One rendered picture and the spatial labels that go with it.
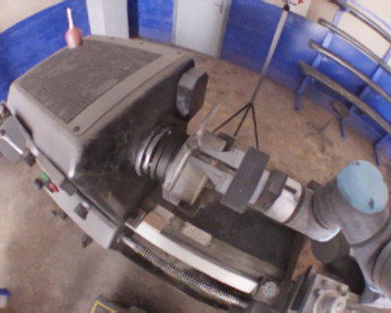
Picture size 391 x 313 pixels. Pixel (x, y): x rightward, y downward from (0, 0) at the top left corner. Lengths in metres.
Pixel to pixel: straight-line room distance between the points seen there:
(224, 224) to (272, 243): 0.28
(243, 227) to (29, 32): 3.81
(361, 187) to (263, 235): 0.75
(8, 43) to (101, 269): 3.38
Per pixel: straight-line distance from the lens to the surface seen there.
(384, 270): 0.30
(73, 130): 0.39
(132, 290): 1.64
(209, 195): 0.52
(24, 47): 3.69
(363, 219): 0.32
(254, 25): 3.41
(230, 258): 0.79
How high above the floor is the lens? 1.59
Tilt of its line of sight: 56 degrees down
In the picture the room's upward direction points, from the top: 11 degrees clockwise
